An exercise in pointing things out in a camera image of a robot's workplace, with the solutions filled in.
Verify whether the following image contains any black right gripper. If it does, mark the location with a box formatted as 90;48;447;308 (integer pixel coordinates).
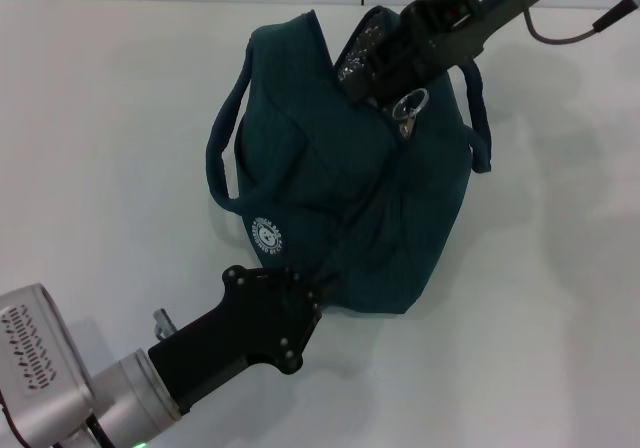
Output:
344;0;574;112

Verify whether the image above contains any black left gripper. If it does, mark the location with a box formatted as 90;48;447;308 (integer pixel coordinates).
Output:
147;265;337;415

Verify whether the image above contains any dark teal fabric lunch bag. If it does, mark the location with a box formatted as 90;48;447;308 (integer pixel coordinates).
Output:
204;6;495;318

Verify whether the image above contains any left gripper cable with plug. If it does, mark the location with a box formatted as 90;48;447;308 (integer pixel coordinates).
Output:
151;307;179;340

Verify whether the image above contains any gripper cable with plug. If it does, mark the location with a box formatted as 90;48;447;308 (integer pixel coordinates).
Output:
151;307;179;340
517;0;640;45

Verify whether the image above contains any right gripper cable with plug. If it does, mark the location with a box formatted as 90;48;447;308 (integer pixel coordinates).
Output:
517;0;640;45

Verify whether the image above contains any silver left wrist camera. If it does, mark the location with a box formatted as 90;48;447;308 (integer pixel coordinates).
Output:
0;282;96;448

